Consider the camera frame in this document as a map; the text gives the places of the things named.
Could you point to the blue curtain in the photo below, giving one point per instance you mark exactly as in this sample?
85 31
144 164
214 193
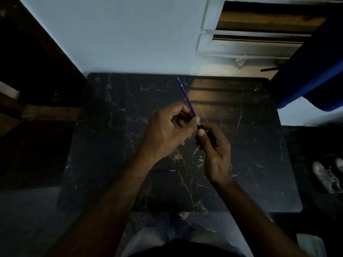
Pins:
310 66

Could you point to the person's left hand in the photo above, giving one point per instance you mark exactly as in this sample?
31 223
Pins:
160 133

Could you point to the person's right forearm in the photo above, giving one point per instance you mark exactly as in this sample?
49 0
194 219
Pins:
254 222

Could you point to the metal window latch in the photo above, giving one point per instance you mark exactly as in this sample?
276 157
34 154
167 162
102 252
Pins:
240 62

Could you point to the person's black shirt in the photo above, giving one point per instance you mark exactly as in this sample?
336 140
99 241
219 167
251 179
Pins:
187 250

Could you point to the white framed window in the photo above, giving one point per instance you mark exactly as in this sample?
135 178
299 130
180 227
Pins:
257 26

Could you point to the person's right hand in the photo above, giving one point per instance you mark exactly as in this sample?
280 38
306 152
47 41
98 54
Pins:
218 157

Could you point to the thin blue pen refill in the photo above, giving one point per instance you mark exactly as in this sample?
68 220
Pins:
186 97

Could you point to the white shoe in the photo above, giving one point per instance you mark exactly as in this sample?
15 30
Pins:
325 177
339 164

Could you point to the person's left forearm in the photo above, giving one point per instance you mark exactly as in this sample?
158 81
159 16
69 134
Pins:
107 214

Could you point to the person's grey trousers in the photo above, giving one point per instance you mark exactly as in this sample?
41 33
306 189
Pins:
214 230

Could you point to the white cloth item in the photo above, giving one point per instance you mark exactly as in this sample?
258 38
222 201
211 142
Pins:
312 246

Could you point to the person's right thumb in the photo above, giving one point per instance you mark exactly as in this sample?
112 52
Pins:
203 137

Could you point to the black marble table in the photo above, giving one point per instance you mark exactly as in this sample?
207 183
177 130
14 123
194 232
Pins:
252 147

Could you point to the black pen barrel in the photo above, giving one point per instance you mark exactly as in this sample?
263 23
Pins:
207 135

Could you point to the dark pen part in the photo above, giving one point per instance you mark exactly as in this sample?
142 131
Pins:
163 171

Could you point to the dark wooden furniture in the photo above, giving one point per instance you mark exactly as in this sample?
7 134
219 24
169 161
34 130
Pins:
32 66

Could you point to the person's left thumb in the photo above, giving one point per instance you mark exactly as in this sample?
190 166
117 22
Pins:
191 128

